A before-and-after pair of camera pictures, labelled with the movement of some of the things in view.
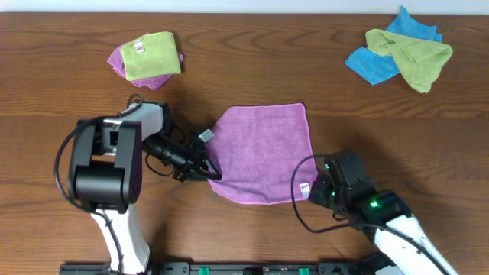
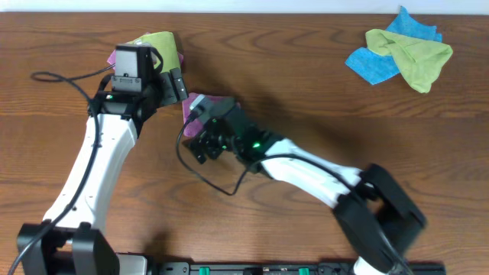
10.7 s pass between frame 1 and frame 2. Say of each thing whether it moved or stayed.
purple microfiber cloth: moved
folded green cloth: stayed
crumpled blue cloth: stayed
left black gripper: moved
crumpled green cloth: stayed
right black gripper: moved
